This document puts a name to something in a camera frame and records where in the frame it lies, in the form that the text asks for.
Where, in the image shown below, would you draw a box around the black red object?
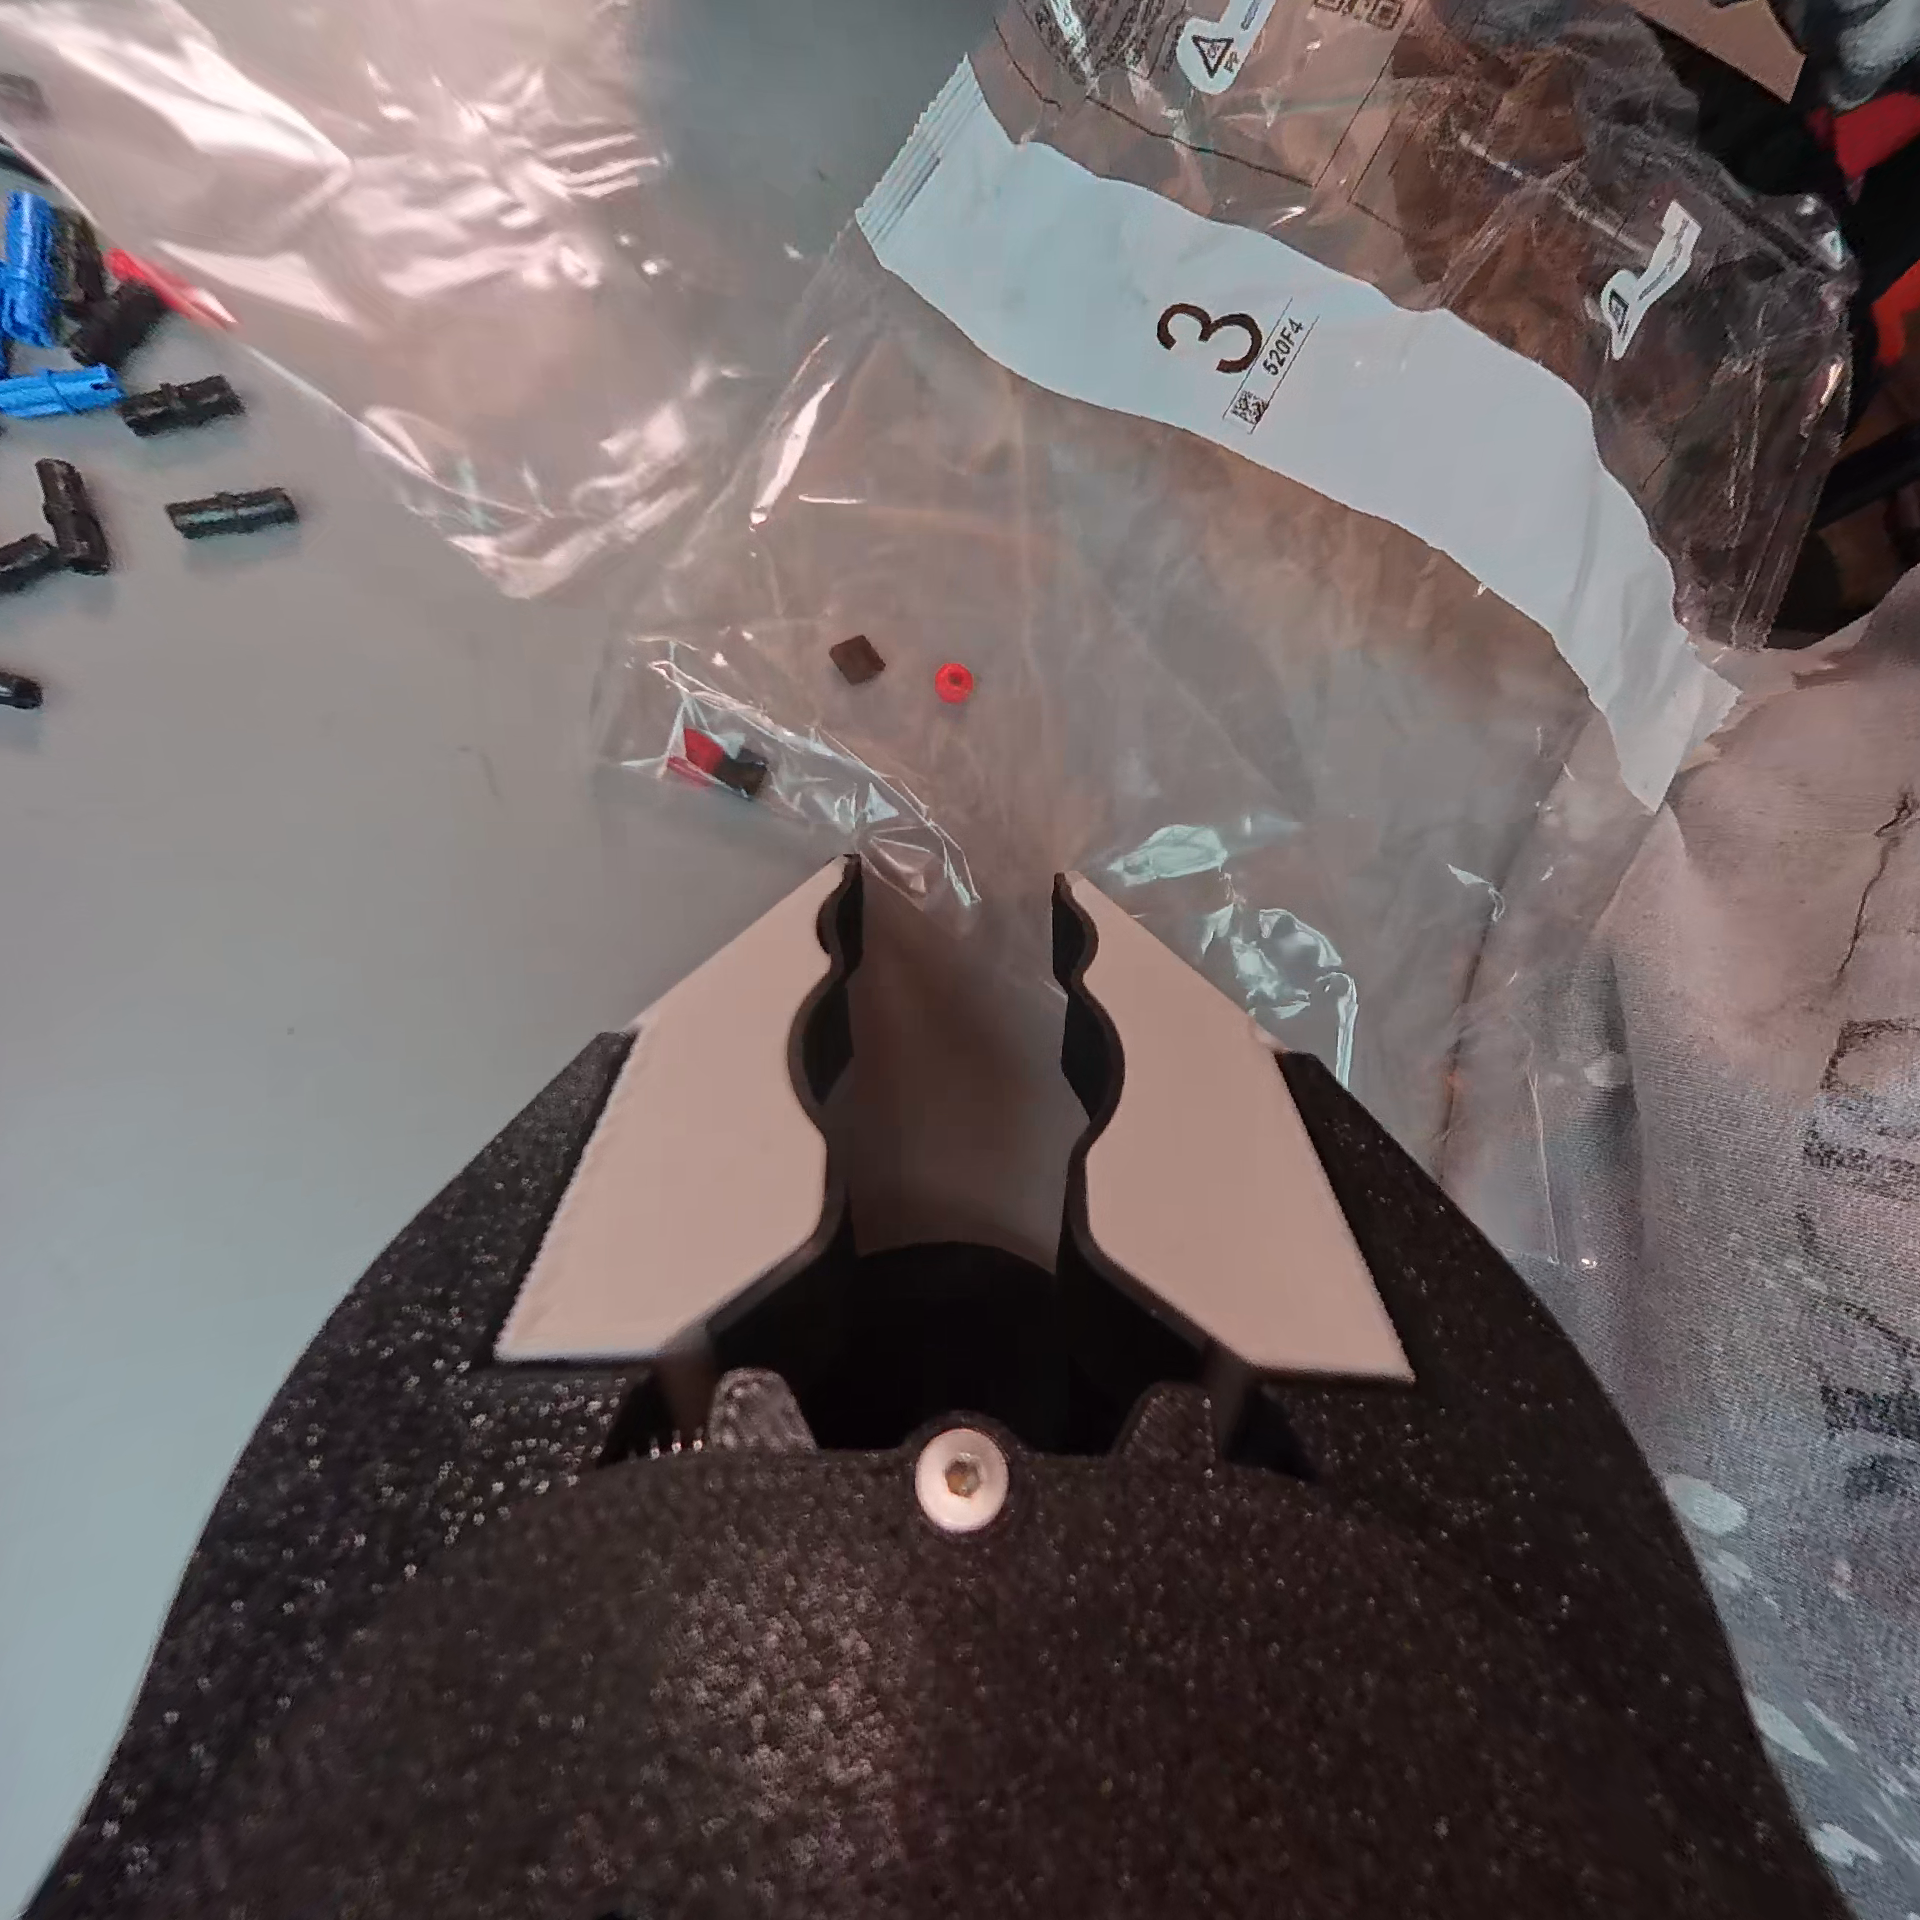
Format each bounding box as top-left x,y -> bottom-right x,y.
1633,0 -> 1920,647

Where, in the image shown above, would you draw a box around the grey desk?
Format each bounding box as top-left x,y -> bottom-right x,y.
0,0 -> 1502,1653

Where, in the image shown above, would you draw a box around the scattered small toy brick pieces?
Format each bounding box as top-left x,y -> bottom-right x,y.
0,66 -> 301,712

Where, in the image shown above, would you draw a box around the small clear plastic bag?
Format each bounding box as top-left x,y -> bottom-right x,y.
591,637 -> 984,909

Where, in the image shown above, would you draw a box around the clear bag with white stripe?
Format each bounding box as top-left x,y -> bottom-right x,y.
598,0 -> 1862,1081

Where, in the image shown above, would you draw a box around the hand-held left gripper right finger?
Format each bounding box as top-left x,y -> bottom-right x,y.
1054,872 -> 1415,1445

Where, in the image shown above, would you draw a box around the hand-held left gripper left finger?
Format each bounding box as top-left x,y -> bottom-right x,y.
495,852 -> 869,1432

